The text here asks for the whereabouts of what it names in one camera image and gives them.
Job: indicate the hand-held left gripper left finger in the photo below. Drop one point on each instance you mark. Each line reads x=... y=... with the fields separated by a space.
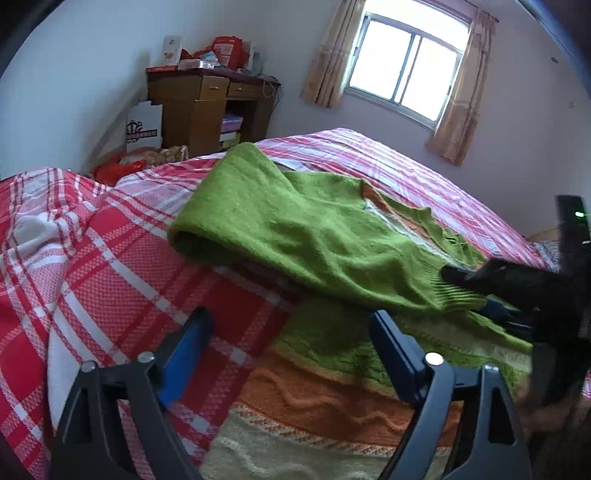
x=184 y=360

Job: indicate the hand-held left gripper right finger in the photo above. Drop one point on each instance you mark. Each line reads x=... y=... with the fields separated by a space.
x=397 y=357

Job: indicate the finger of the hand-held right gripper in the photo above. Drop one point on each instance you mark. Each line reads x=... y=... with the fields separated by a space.
x=496 y=308
x=461 y=277

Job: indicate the green knitted sweater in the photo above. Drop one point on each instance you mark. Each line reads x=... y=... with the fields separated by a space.
x=300 y=221

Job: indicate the red plaid bed sheet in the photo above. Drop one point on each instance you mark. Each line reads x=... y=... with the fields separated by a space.
x=115 y=277

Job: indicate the beige curtain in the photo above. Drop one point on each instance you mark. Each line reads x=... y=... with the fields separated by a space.
x=466 y=101
x=330 y=55

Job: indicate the red plastic bag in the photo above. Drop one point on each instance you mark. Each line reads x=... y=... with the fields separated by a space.
x=115 y=170

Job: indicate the brown patterned bag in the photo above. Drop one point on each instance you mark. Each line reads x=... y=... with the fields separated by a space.
x=174 y=153

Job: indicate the window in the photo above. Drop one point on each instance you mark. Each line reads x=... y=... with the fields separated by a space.
x=406 y=69

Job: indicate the stack of boxes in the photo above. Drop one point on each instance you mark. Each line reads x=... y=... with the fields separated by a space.
x=232 y=131

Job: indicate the white box with black print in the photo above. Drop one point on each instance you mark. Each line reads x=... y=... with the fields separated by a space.
x=144 y=127

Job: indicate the brown wooden desk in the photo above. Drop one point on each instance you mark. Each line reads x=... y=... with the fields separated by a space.
x=184 y=106

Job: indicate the white packet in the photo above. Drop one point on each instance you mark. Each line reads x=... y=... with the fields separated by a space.
x=196 y=63

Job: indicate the white printed box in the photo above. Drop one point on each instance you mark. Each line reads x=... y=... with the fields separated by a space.
x=171 y=50

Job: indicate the red gift bag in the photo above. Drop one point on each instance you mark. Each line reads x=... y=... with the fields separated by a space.
x=228 y=50

